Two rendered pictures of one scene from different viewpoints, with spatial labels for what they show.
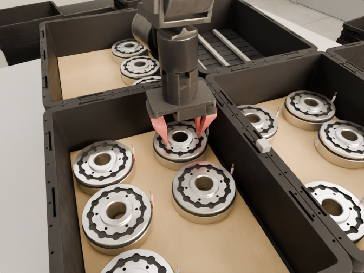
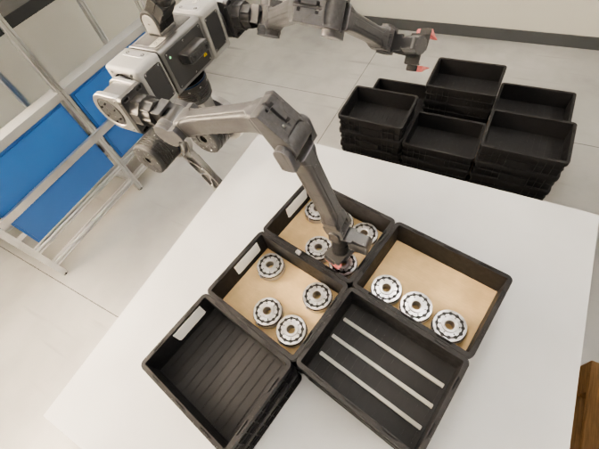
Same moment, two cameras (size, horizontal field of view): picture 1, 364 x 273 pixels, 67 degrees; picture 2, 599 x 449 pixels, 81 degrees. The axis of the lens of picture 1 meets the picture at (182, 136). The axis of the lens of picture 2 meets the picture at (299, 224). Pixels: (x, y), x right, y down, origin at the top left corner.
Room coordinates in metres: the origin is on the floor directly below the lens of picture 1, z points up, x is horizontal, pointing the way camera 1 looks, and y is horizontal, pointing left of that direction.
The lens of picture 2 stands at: (0.89, -0.27, 2.01)
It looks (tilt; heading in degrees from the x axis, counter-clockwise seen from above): 55 degrees down; 163
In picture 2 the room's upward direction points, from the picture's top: 16 degrees counter-clockwise
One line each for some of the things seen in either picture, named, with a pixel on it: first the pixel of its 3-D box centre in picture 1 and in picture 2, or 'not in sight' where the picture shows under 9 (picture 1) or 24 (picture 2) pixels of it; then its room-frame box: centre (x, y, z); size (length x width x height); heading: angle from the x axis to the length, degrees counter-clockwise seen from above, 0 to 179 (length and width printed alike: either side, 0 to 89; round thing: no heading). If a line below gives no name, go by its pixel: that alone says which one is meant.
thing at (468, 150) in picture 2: not in sight; (438, 154); (-0.16, 1.04, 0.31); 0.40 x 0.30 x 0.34; 32
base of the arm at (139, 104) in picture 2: not in sight; (148, 110); (-0.06, -0.31, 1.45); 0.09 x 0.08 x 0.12; 122
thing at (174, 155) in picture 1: (180, 139); (342, 263); (0.37, 0.00, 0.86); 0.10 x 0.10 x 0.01
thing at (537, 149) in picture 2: not in sight; (513, 164); (0.19, 1.25, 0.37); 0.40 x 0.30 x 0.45; 32
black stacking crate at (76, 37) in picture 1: (112, 68); (427, 289); (0.61, 0.17, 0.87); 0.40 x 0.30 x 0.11; 21
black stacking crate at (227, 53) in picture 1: (220, 47); (379, 366); (0.72, -0.11, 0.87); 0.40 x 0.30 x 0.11; 21
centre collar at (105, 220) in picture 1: (116, 210); not in sight; (0.21, 0.10, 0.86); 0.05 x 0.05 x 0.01
